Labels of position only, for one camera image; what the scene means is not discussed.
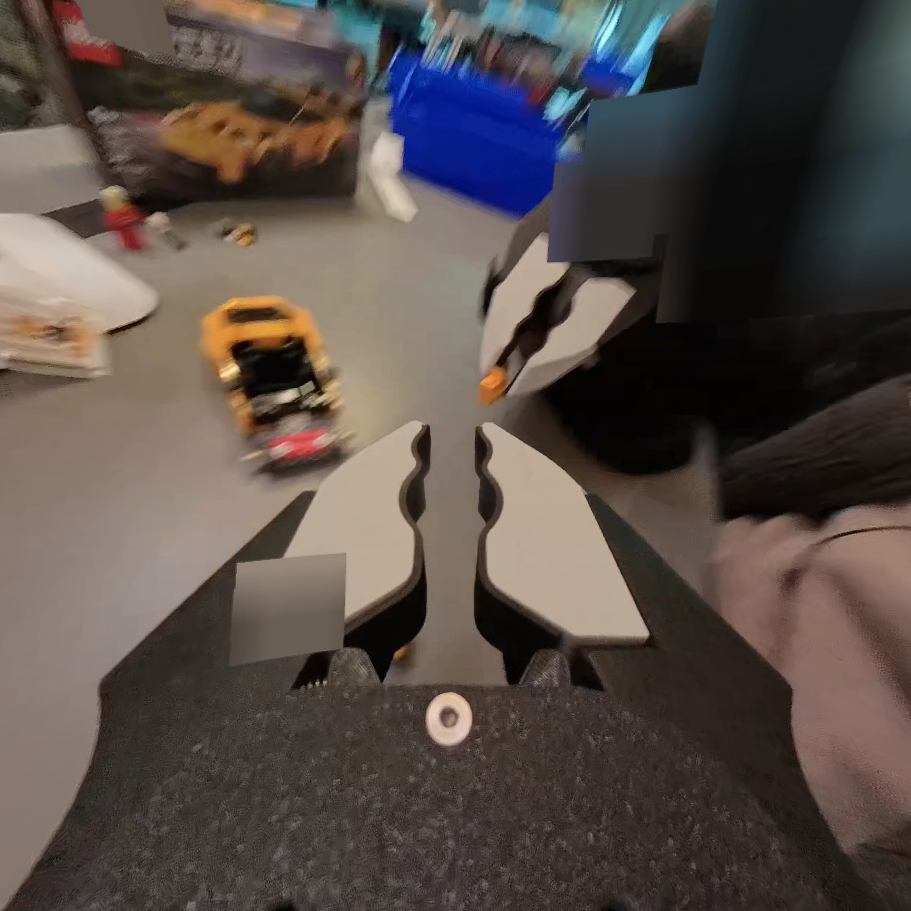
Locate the blue plastic bin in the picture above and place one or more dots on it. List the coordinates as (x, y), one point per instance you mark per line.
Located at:
(477, 135)

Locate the black lego set box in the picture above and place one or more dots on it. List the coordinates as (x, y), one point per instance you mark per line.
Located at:
(235, 107)

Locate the white book stand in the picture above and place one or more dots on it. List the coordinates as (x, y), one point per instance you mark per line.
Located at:
(71, 270)

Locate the red lego minifigure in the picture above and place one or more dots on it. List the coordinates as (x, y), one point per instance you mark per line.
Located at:
(124, 220)

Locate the small orange black lego assembly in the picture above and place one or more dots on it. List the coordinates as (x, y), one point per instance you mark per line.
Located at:
(238, 233)

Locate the beige sweatshirt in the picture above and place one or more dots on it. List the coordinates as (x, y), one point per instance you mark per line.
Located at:
(818, 640)

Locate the sticker sheet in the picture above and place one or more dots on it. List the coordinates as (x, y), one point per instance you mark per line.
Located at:
(50, 345)

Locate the small black lego wrench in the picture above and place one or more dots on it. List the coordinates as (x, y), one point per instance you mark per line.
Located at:
(165, 231)

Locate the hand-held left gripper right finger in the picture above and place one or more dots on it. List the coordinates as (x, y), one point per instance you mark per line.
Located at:
(562, 562)

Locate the orange lego car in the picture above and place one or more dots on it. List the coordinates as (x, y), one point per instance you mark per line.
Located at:
(270, 370)

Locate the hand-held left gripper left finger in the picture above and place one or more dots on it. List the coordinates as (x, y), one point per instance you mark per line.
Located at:
(363, 512)

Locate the white paper scrap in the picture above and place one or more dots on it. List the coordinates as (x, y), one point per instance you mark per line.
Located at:
(391, 178)

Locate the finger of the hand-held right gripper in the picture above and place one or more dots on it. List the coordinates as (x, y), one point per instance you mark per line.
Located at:
(509, 299)
(583, 320)

